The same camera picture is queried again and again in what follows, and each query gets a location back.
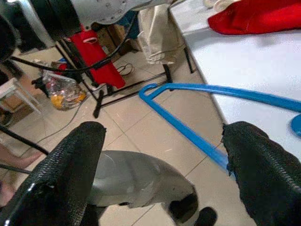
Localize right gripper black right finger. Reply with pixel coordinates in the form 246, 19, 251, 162
222, 121, 301, 226

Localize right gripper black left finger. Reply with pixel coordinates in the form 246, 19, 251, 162
0, 121, 106, 226

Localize blue plastic hanger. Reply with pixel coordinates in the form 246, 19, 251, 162
138, 82, 301, 176

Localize red pinstripe garment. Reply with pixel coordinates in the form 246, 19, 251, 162
207, 0, 301, 35

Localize bare human foot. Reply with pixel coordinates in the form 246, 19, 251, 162
0, 143, 45, 170

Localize grey robot leg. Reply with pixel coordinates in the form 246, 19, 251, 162
89, 150, 218, 226

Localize clear plastic bag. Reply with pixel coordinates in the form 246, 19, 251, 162
42, 70, 87, 111

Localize white stool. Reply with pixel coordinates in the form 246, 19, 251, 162
0, 77, 43, 116

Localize red shirt white trim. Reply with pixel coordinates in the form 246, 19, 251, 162
70, 30, 126, 89

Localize brown cardboard box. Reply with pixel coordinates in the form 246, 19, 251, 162
96, 23, 142, 56

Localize beige jeans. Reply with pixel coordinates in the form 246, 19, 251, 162
137, 4, 186, 65

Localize black metal table frame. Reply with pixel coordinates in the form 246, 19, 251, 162
163, 47, 196, 82

